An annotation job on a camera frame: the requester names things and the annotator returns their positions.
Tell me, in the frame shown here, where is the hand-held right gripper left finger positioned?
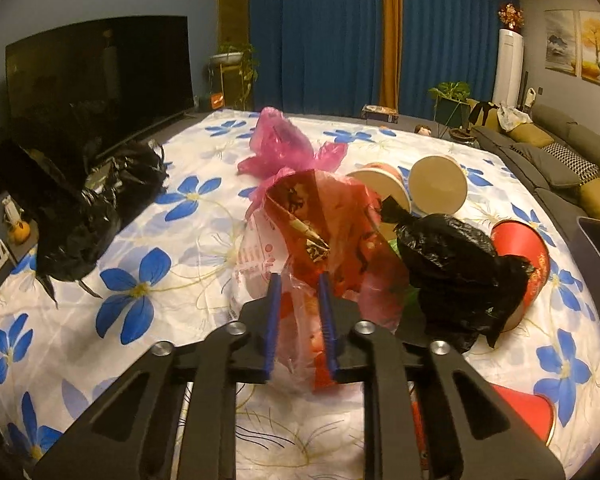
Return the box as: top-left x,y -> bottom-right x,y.
27,274 -> 283,480

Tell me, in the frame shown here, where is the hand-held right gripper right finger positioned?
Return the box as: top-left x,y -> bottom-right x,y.
317,274 -> 566,480

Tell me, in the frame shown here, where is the red clear plastic bag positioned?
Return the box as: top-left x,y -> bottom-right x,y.
232,167 -> 416,396

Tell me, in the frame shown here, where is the pink plastic bag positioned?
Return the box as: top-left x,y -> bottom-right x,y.
237,106 -> 350,181

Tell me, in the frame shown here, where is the red printed paper cup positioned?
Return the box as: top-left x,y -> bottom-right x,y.
408,156 -> 468,218
347,162 -> 412,216

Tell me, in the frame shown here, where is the large black garbage bag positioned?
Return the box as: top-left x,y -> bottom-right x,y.
30,140 -> 170,308

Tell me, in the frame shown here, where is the blue floral white sheet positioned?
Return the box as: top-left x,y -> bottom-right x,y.
0,106 -> 600,480

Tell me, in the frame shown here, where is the small black plastic bag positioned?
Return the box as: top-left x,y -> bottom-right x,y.
377,197 -> 536,353

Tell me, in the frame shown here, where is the red paper bucket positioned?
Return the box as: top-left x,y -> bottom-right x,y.
490,219 -> 552,333
410,382 -> 557,468

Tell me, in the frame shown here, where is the flat printed box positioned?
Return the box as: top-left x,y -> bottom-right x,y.
361,105 -> 400,124

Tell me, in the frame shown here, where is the gold plant stand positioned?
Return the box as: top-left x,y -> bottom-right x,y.
220,62 -> 246,109

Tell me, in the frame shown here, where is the grey sofa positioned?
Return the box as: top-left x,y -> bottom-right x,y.
467,100 -> 600,261

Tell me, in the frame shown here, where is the green potted plant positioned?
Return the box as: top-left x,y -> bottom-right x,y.
428,81 -> 473,128

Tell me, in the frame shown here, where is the black garment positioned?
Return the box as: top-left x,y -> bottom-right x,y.
467,101 -> 501,128

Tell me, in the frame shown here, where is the trailing plant in bowl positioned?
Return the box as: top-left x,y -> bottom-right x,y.
209,41 -> 260,111

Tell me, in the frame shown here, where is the grey cushion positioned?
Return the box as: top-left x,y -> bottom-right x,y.
511,143 -> 581,188

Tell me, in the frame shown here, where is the orange fruit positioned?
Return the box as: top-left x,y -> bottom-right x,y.
7,222 -> 32,247

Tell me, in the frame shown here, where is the white cloth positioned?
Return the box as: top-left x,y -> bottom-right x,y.
497,102 -> 533,133

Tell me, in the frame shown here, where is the blue curtain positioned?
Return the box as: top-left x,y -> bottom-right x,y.
402,0 -> 522,118
250,0 -> 383,116

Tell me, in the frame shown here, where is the black flat television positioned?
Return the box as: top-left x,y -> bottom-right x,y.
5,16 -> 197,161

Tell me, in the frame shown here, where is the orange curtain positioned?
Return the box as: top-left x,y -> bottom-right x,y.
379,0 -> 405,108

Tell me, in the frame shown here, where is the black white geometric pillow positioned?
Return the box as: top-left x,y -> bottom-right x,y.
542,141 -> 598,183

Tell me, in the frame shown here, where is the white standing air conditioner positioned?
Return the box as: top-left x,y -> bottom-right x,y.
491,29 -> 525,111

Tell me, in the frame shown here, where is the red flower decoration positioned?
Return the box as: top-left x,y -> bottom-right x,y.
497,1 -> 527,31

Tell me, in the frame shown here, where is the grey mountain painting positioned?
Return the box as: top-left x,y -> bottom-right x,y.
545,9 -> 581,77

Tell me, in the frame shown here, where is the yellow tree sailboat painting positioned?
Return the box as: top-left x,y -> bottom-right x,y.
577,10 -> 600,95

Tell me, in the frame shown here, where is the brown wooden wall panel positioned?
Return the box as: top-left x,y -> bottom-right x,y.
219,0 -> 252,108

